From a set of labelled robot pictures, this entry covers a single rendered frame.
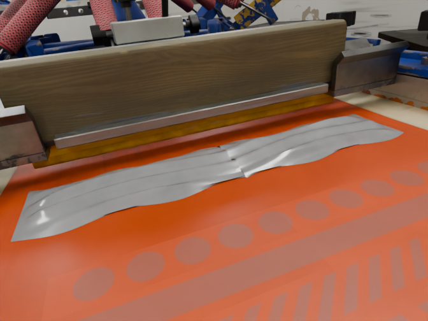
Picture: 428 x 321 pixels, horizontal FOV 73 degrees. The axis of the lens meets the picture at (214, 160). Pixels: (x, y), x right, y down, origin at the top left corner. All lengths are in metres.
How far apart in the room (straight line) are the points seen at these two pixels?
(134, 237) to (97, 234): 0.03
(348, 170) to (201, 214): 0.13
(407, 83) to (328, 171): 0.21
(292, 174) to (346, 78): 0.17
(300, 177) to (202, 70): 0.14
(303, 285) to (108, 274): 0.11
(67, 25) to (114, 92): 4.15
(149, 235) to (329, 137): 0.20
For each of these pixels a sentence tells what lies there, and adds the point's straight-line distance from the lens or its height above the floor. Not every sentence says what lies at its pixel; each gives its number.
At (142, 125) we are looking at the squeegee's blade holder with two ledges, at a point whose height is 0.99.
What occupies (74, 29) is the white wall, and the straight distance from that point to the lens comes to 4.44.
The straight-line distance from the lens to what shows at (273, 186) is 0.24.
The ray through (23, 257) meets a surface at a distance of 0.23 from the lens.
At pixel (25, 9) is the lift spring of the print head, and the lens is 0.93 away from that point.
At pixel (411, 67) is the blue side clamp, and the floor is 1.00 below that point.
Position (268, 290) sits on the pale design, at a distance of 0.17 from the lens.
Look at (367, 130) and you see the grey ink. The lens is 0.33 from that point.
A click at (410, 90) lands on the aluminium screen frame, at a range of 0.44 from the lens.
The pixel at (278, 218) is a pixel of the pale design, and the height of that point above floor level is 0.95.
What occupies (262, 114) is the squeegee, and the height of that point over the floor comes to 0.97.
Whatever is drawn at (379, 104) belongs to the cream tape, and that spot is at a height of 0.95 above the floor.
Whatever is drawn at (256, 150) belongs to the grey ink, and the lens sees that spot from 0.28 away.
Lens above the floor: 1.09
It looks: 28 degrees down
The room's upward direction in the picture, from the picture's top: 6 degrees counter-clockwise
